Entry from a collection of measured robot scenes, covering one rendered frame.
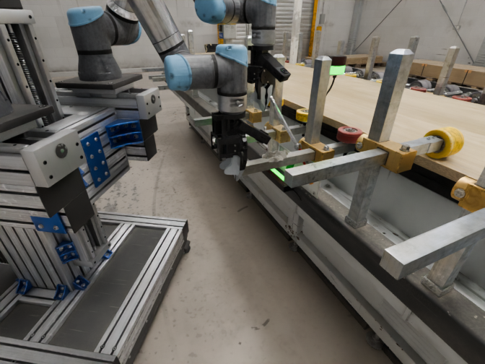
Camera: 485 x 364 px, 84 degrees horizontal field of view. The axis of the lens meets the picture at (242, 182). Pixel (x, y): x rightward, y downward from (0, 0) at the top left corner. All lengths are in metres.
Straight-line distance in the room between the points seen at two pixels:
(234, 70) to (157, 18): 0.21
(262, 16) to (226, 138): 0.40
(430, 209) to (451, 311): 0.32
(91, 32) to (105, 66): 0.11
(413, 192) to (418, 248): 0.56
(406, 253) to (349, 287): 1.01
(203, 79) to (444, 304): 0.72
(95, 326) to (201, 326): 0.45
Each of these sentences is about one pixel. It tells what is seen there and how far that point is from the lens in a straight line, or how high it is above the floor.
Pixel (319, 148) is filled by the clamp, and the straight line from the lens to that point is 0.91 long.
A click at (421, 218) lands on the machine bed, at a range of 1.00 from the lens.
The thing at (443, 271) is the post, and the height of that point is 0.76.
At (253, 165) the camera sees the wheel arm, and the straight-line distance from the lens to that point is 0.80.
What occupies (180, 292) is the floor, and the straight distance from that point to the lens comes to 1.56.
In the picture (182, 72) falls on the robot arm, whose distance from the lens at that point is 0.64.
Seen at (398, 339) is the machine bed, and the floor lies 0.17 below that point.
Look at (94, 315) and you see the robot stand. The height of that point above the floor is 0.21.
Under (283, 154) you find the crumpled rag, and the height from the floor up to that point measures 0.87.
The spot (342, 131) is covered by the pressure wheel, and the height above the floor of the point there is 0.91.
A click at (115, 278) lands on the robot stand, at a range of 1.43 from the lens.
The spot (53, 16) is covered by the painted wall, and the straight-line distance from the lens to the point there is 8.78.
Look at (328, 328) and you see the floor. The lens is 1.47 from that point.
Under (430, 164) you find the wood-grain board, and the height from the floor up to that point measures 0.89.
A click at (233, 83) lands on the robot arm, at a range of 0.67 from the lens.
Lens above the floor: 1.22
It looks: 31 degrees down
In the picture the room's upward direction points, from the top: straight up
